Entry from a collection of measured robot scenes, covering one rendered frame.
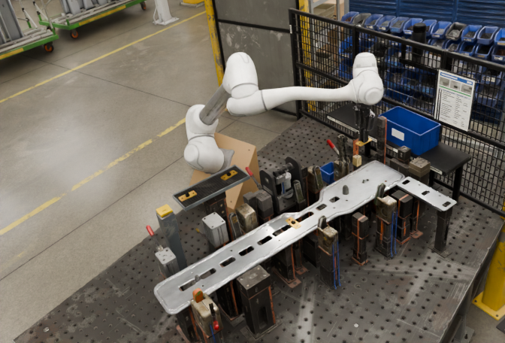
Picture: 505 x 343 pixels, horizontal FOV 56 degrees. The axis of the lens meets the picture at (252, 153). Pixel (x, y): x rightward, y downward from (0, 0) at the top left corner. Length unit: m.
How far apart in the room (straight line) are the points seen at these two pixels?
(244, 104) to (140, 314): 1.13
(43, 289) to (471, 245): 2.89
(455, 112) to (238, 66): 1.17
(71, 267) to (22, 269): 0.40
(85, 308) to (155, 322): 0.39
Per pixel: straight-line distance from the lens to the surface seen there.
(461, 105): 2.67
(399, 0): 4.28
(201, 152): 2.66
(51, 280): 3.96
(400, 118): 2.93
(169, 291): 2.11
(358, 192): 2.46
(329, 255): 2.24
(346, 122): 2.99
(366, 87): 2.01
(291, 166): 2.37
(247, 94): 2.22
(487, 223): 2.84
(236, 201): 2.77
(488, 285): 3.25
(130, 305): 2.54
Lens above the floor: 2.53
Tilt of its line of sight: 33 degrees down
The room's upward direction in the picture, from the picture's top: 8 degrees counter-clockwise
